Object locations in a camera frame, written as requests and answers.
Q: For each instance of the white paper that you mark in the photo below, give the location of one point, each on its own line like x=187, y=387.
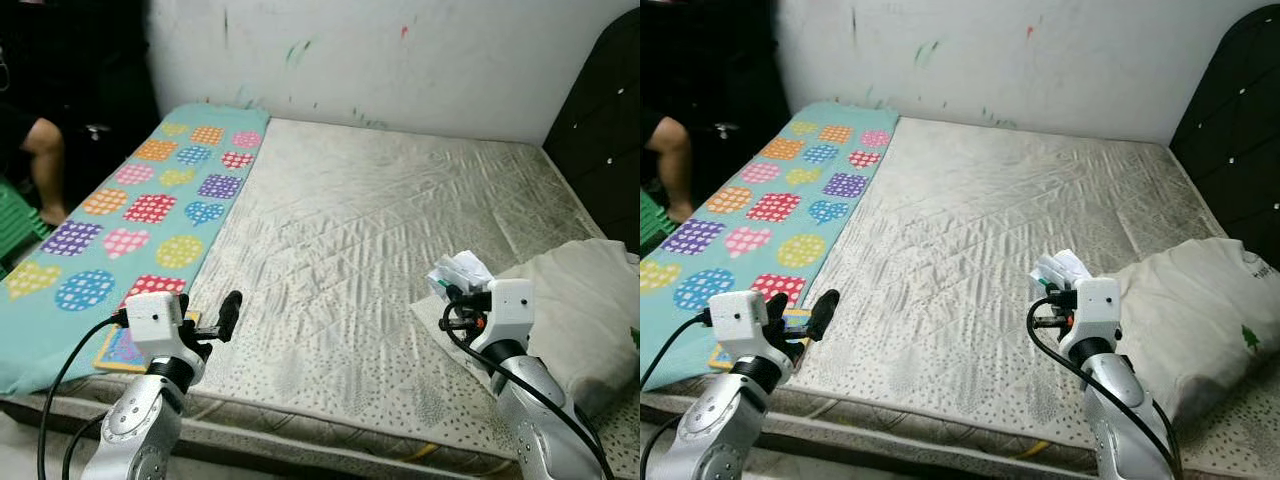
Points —
x=1062, y=268
x=462, y=270

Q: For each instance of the white printed pillow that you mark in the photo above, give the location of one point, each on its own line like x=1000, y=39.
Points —
x=1190, y=320
x=580, y=310

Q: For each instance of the grey quilted mattress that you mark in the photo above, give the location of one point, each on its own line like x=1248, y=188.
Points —
x=1000, y=260
x=380, y=260

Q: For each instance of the teal blanket with colourful shapes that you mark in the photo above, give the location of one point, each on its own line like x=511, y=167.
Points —
x=120, y=220
x=760, y=220

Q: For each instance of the green plastic stool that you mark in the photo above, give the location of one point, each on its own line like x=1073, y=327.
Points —
x=20, y=225
x=652, y=222

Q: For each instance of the person's bare leg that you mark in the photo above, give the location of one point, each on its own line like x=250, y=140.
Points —
x=672, y=170
x=45, y=170

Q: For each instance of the dark tufted studded headboard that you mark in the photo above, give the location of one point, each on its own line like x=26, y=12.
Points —
x=600, y=120
x=1235, y=110

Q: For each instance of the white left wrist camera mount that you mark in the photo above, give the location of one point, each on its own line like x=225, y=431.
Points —
x=738, y=322
x=155, y=322

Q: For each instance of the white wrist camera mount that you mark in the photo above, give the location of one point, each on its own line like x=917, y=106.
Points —
x=155, y=322
x=1098, y=308
x=738, y=322
x=512, y=310

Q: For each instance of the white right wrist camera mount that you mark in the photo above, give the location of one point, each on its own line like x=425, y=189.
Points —
x=512, y=310
x=1098, y=308

